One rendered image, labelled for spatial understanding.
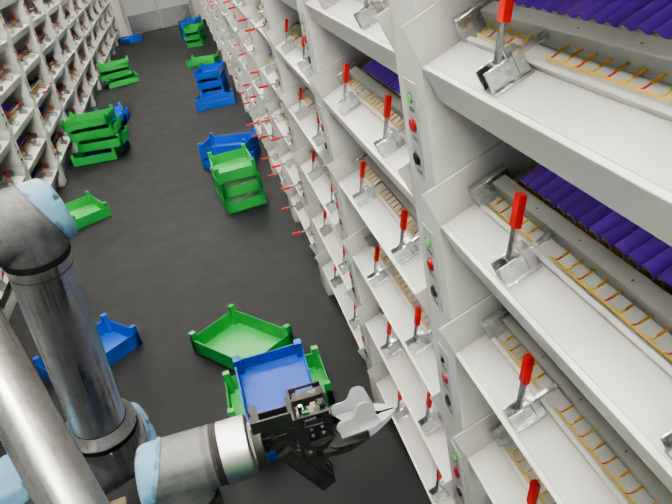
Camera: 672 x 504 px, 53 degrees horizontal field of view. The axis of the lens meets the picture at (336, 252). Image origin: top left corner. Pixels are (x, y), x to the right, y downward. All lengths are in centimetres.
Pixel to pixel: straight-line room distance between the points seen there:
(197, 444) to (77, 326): 42
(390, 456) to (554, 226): 120
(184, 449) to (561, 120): 68
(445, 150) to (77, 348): 81
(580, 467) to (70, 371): 94
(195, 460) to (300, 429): 15
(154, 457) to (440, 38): 66
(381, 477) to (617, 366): 124
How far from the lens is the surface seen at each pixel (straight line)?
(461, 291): 89
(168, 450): 100
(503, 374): 88
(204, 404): 214
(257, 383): 198
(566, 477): 77
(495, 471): 104
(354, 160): 151
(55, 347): 133
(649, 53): 52
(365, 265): 156
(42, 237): 119
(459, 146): 81
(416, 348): 125
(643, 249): 65
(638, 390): 57
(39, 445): 107
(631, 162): 46
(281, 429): 99
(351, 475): 179
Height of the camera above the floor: 129
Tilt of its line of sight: 28 degrees down
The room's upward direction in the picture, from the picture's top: 11 degrees counter-clockwise
